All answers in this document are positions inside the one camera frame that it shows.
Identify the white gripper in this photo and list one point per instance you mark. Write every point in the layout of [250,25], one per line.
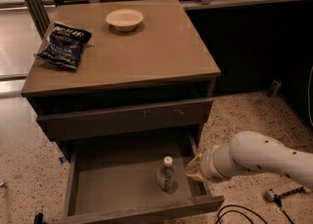
[208,165]

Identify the clear plastic water bottle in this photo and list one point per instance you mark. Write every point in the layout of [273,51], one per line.
[165,174]

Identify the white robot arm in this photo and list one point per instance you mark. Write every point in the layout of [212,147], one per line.
[249,153]

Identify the brown drawer cabinet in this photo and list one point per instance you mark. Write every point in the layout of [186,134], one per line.
[162,60]

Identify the open middle drawer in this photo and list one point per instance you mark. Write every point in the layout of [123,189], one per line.
[113,180]

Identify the closed top drawer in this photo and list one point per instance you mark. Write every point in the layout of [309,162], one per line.
[79,125]

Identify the white striped floor tool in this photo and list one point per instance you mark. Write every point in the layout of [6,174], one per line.
[281,192]

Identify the blue tape piece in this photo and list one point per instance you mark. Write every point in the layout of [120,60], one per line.
[62,160]

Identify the black object bottom left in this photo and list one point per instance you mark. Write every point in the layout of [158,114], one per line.
[38,219]

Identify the white paper bowl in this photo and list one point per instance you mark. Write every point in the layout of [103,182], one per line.
[124,20]

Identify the blue chips bag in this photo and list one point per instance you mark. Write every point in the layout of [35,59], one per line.
[65,46]

